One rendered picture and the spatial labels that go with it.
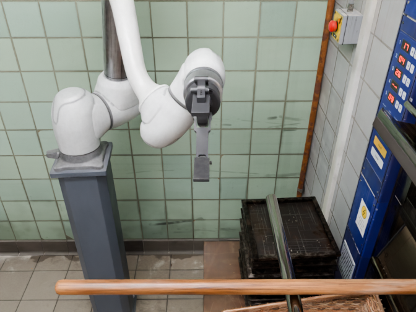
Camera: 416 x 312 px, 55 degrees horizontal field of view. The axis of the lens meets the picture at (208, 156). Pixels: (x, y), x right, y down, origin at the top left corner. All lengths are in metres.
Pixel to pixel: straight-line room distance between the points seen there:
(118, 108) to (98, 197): 0.36
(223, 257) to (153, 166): 0.68
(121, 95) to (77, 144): 0.24
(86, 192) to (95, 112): 0.32
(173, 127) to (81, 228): 0.86
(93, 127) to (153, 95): 0.52
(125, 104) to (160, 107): 0.56
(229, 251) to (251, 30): 0.96
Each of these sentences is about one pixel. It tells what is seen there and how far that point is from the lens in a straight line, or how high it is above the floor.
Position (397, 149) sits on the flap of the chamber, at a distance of 0.91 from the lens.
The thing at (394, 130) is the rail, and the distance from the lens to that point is 0.94.
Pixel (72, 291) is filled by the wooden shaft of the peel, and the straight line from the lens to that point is 0.89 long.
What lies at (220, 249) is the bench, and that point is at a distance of 1.76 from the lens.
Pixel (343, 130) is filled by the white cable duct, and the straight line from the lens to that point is 1.60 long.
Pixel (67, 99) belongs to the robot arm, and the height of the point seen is 1.27.
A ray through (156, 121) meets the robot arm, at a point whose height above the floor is 1.39.
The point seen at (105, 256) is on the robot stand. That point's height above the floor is 0.54.
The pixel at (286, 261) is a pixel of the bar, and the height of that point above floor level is 1.17.
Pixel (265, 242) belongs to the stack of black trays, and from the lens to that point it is 1.36.
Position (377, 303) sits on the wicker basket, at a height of 0.84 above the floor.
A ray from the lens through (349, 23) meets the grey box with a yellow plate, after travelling 1.51.
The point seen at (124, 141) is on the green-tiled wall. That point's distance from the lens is 2.07.
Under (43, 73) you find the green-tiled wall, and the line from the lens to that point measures 2.00.
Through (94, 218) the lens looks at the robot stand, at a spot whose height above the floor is 0.76.
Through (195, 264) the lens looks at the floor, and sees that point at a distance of 2.47.
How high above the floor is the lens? 1.87
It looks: 34 degrees down
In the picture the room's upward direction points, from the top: straight up
